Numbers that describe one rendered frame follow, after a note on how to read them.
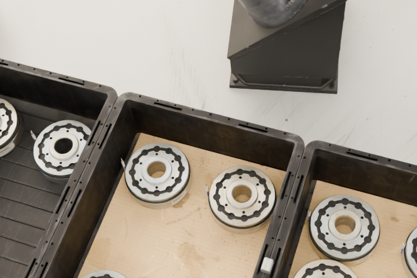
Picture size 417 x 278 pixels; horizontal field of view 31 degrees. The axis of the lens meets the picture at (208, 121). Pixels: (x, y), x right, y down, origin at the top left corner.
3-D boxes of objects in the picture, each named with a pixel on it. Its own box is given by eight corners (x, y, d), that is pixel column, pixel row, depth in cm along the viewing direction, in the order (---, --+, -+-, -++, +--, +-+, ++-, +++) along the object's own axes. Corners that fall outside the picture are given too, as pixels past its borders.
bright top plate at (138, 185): (135, 139, 120) (134, 137, 119) (195, 149, 118) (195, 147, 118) (117, 195, 115) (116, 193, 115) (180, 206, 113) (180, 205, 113)
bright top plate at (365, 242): (321, 187, 113) (321, 185, 113) (386, 207, 111) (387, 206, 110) (301, 247, 109) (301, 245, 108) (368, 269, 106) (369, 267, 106)
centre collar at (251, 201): (229, 178, 115) (228, 176, 114) (260, 182, 114) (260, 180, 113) (223, 207, 112) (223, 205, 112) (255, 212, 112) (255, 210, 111)
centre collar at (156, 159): (146, 154, 118) (145, 152, 117) (175, 159, 117) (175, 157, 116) (137, 182, 116) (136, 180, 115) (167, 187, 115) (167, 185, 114)
